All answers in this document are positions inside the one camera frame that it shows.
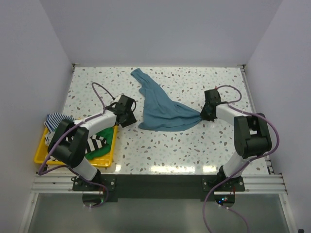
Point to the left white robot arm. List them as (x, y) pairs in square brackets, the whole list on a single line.
[(95, 123)]

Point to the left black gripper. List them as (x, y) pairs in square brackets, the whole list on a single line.
[(131, 119)]

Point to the yellow plastic tray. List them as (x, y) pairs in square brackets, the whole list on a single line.
[(102, 159)]

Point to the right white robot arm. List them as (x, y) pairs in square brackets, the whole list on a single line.
[(251, 134)]

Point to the blue white striped tank top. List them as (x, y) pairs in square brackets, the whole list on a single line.
[(53, 120)]

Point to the black white striped tank top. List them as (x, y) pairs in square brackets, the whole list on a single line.
[(94, 144)]

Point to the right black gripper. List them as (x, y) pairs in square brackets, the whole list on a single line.
[(204, 117)]

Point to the green tank top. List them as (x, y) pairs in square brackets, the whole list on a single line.
[(108, 135)]

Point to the blue ribbed tank top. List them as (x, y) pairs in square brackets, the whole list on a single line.
[(160, 113)]

